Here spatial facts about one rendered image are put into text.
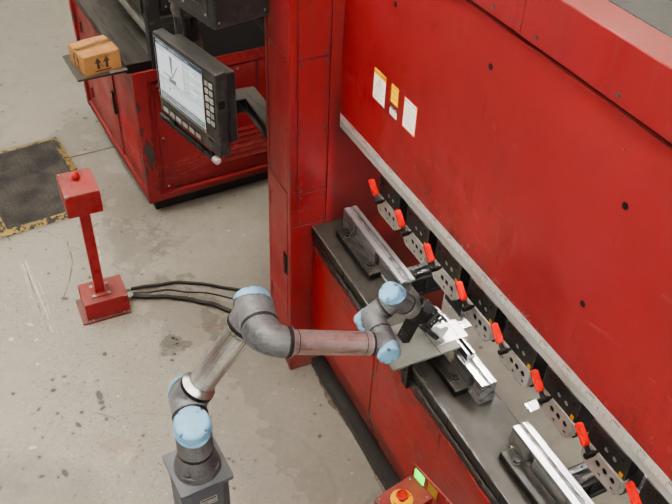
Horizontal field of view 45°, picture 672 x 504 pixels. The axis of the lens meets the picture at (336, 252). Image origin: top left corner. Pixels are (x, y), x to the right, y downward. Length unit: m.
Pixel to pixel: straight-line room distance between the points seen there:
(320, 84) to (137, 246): 2.04
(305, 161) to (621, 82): 1.67
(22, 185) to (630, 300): 4.13
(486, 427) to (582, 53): 1.34
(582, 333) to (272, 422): 1.98
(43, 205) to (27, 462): 1.85
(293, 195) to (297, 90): 0.47
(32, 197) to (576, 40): 3.94
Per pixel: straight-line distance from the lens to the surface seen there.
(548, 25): 2.01
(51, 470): 3.83
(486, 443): 2.74
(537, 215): 2.20
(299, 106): 3.10
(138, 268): 4.64
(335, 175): 3.35
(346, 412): 3.81
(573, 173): 2.05
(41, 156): 5.65
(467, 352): 2.81
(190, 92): 3.25
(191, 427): 2.58
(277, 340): 2.35
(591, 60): 1.91
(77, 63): 4.44
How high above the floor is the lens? 3.03
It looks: 40 degrees down
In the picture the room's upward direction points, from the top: 3 degrees clockwise
